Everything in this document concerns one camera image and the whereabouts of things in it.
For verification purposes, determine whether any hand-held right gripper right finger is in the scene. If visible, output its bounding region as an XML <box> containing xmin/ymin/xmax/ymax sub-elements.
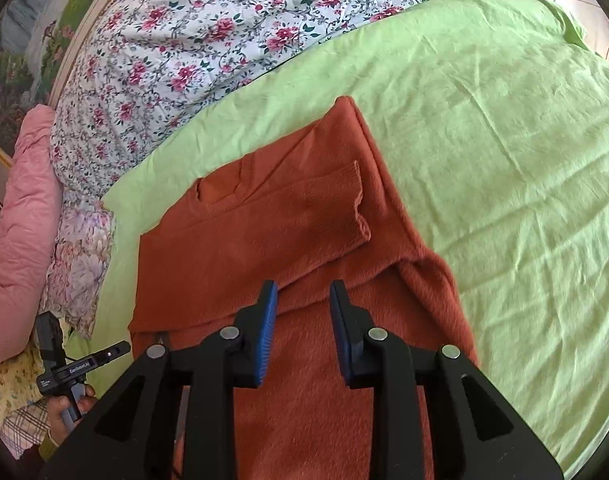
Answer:
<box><xmin>329</xmin><ymin>280</ymin><xmax>565</xmax><ymax>480</ymax></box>

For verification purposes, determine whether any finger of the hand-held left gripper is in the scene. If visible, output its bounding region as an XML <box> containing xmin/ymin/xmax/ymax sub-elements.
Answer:
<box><xmin>95</xmin><ymin>340</ymin><xmax>132</xmax><ymax>362</ymax></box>

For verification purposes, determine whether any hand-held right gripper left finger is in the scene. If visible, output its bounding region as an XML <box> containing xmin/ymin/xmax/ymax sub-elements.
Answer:
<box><xmin>44</xmin><ymin>280</ymin><xmax>280</xmax><ymax>480</ymax></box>

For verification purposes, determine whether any orange knit sweater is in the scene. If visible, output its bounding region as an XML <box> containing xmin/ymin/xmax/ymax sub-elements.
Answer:
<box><xmin>128</xmin><ymin>95</ymin><xmax>480</xmax><ymax>480</ymax></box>

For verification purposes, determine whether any person's left hand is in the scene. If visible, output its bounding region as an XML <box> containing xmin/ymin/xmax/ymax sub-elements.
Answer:
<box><xmin>47</xmin><ymin>384</ymin><xmax>99</xmax><ymax>448</ymax></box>

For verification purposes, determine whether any yellow patterned cloth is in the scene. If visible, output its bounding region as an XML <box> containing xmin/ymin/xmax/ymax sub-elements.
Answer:
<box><xmin>0</xmin><ymin>345</ymin><xmax>50</xmax><ymax>426</ymax></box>

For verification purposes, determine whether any pastel floral ruffled pillow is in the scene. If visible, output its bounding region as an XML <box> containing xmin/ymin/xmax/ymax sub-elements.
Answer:
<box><xmin>38</xmin><ymin>200</ymin><xmax>116</xmax><ymax>341</ymax></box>

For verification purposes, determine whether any plaid cloth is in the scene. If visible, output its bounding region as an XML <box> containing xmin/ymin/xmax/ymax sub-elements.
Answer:
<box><xmin>2</xmin><ymin>400</ymin><xmax>52</xmax><ymax>461</ymax></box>

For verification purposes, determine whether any pink pillow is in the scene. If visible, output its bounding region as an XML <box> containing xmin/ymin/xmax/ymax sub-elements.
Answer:
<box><xmin>0</xmin><ymin>105</ymin><xmax>64</xmax><ymax>373</ymax></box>

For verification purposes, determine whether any light green bed sheet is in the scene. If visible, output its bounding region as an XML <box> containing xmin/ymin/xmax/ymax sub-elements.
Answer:
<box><xmin>64</xmin><ymin>0</ymin><xmax>609</xmax><ymax>471</ymax></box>

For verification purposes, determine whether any white pink floral quilt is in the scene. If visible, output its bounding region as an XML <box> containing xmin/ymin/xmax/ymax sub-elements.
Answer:
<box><xmin>49</xmin><ymin>0</ymin><xmax>542</xmax><ymax>201</ymax></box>

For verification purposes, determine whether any gold framed landscape painting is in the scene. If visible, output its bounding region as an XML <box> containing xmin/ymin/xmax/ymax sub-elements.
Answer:
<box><xmin>0</xmin><ymin>0</ymin><xmax>140</xmax><ymax>168</ymax></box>

